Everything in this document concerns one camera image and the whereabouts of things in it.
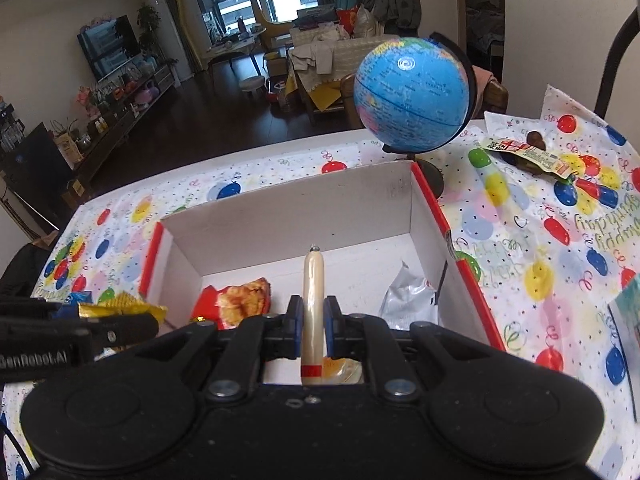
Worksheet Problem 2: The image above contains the white standing air conditioner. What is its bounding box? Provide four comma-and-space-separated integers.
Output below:
145, 0, 188, 81

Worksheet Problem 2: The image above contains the yellow armchair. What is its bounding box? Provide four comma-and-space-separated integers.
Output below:
247, 0, 296, 53

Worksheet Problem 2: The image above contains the brown paper bag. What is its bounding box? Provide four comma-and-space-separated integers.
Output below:
55, 130, 83, 163

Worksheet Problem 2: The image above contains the beige sausage stick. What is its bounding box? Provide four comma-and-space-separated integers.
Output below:
301, 245, 325, 387

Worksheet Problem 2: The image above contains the red chips packet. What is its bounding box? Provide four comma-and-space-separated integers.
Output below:
189, 279, 272, 331

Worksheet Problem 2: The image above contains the potted plant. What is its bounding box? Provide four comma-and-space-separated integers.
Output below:
137, 4, 163, 53

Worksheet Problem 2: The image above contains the television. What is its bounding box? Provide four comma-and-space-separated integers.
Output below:
76, 15, 142, 81

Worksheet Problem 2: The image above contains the coffee table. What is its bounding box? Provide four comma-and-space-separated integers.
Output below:
205, 27, 268, 68

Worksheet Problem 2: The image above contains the blue globe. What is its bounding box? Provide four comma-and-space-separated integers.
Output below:
352, 32, 473, 196

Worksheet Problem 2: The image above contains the dark television cabinet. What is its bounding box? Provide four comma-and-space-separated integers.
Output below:
60, 65, 178, 181

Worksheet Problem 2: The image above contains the green brown candy wrapper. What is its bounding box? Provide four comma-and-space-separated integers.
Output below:
475, 130, 576, 181

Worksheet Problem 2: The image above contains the orange snack packet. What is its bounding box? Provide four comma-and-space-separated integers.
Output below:
322, 357, 363, 386

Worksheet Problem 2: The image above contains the grey desk lamp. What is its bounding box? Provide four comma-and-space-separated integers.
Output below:
595, 7, 640, 116

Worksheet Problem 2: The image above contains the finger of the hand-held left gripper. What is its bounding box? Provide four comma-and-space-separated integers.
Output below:
0, 297, 76, 318
0, 312, 160, 358

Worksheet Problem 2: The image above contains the yellow snack packet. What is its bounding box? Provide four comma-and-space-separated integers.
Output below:
77, 294, 168, 351

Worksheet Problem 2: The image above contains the tissue pack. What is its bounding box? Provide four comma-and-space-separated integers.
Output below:
607, 275, 640, 356

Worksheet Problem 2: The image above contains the silver snack packet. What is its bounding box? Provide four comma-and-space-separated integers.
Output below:
378, 260, 440, 331

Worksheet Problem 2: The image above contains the yellow curtain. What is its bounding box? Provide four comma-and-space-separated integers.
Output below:
167, 0, 201, 71

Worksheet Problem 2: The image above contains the black appliance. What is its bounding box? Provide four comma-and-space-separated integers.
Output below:
0, 122, 76, 216

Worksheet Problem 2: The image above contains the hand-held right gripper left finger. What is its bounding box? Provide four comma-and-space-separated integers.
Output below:
129, 295, 306, 404

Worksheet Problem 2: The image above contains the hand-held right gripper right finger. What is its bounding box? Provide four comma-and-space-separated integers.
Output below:
322, 295, 501, 405

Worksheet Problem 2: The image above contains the red cardboard box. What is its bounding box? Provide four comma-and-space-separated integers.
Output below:
139, 160, 507, 386

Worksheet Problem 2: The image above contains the sofa with clothes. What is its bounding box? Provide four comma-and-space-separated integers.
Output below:
287, 0, 421, 121

